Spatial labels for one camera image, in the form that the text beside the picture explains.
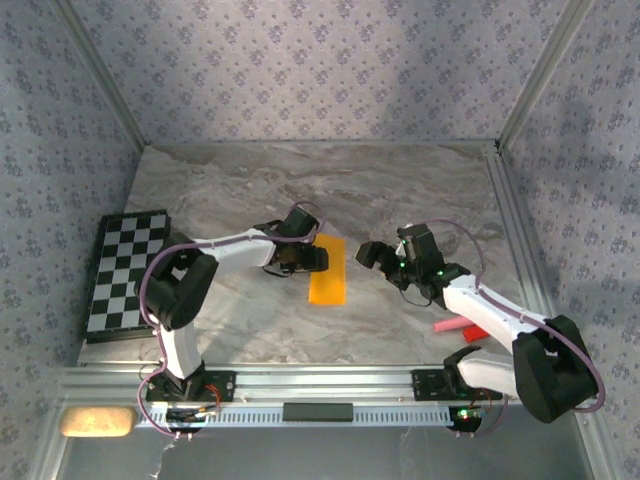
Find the orange paper sheet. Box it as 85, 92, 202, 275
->
307, 232, 348, 306

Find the pink tube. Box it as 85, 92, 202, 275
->
432, 315, 467, 334

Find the red block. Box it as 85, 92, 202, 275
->
460, 323, 490, 344

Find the black controller board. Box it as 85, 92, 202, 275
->
164, 405, 222, 436
447, 405, 486, 436

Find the black rectangular bar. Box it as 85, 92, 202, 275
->
282, 402, 354, 423

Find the black and white chessboard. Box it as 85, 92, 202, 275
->
82, 209, 174, 346

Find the tan sponge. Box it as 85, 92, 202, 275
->
58, 405, 139, 439

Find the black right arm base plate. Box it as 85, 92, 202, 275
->
410, 368, 505, 403

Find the wide aluminium extrusion rail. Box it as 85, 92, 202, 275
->
53, 363, 521, 407

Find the white slotted cable duct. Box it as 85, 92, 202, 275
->
134, 402, 484, 430

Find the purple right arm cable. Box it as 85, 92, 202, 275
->
417, 218, 607, 441

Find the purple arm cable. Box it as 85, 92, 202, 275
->
135, 201, 327, 441
417, 218, 607, 441

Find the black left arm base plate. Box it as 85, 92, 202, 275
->
144, 369, 237, 404

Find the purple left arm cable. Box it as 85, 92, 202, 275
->
135, 201, 327, 441

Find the aluminium frame post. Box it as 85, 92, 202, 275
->
497, 0, 599, 151
49, 0, 151, 149

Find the aluminium frame leg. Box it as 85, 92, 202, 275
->
27, 405, 69, 480
574, 405, 626, 480

